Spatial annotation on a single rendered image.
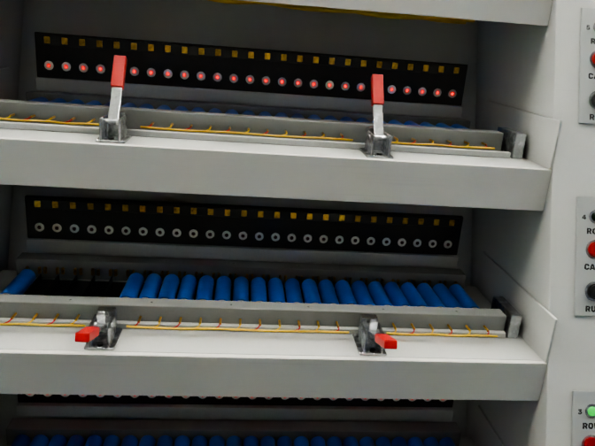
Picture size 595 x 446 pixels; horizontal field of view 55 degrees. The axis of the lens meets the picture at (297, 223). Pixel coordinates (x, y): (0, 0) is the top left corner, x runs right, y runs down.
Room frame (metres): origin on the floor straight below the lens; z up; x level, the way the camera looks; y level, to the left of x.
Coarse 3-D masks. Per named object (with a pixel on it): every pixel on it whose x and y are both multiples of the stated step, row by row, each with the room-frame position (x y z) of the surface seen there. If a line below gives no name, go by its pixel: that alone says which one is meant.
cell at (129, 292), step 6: (132, 276) 0.67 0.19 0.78; (138, 276) 0.67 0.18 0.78; (132, 282) 0.65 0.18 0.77; (138, 282) 0.66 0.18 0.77; (126, 288) 0.63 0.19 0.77; (132, 288) 0.64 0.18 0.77; (138, 288) 0.65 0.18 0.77; (120, 294) 0.63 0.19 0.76; (126, 294) 0.62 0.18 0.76; (132, 294) 0.63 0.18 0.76; (138, 294) 0.64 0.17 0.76
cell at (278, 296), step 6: (270, 282) 0.68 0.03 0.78; (276, 282) 0.68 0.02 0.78; (270, 288) 0.67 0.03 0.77; (276, 288) 0.66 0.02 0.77; (282, 288) 0.67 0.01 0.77; (270, 294) 0.66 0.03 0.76; (276, 294) 0.65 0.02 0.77; (282, 294) 0.66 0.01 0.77; (270, 300) 0.64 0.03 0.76; (276, 300) 0.63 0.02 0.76; (282, 300) 0.64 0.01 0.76
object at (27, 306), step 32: (32, 320) 0.57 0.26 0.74; (128, 320) 0.60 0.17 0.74; (160, 320) 0.59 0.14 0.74; (192, 320) 0.60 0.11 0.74; (224, 320) 0.60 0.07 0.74; (256, 320) 0.61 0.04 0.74; (288, 320) 0.61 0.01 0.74; (320, 320) 0.61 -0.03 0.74; (352, 320) 0.62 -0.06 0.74; (384, 320) 0.62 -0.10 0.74; (416, 320) 0.62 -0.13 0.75; (448, 320) 0.63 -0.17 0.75; (480, 320) 0.63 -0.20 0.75
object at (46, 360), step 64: (0, 256) 0.69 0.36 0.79; (192, 256) 0.72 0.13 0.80; (256, 256) 0.73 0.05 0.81; (320, 256) 0.73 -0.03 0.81; (384, 256) 0.74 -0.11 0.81; (448, 256) 0.75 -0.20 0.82; (512, 320) 0.63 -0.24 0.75; (0, 384) 0.55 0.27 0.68; (64, 384) 0.55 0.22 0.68; (128, 384) 0.56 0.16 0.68; (192, 384) 0.56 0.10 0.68; (256, 384) 0.57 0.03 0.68; (320, 384) 0.58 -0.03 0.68; (384, 384) 0.58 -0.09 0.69; (448, 384) 0.59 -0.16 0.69; (512, 384) 0.59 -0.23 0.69
